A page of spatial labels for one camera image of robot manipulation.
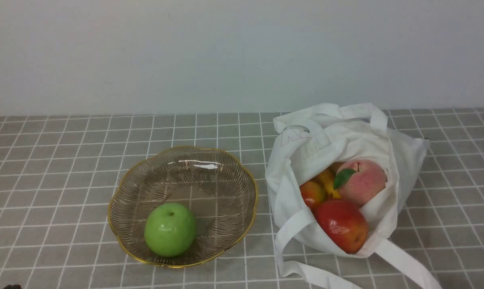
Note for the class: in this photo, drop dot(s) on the pink peach with leaf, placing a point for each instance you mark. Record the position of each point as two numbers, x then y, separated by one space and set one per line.
359 180

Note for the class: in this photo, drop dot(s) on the gold-rimmed wire fruit bowl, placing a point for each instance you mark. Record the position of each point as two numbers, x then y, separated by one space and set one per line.
220 193

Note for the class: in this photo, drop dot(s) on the red apple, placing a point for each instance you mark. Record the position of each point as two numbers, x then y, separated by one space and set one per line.
343 223

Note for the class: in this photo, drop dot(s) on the small red-orange fruit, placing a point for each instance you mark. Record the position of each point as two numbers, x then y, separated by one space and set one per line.
313 194

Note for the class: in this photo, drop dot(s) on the dark object at bottom edge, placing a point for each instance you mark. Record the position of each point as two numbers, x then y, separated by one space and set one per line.
13 286

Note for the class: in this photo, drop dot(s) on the grey checkered tablecloth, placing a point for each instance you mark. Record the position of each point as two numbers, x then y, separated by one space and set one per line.
58 174

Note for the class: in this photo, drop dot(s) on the green apple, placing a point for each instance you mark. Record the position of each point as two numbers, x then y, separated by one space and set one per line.
170 229

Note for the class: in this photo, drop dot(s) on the yellow mango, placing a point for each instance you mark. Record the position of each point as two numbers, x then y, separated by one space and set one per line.
326 180

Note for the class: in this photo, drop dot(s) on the white cloth bag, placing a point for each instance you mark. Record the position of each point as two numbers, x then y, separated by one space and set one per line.
309 141

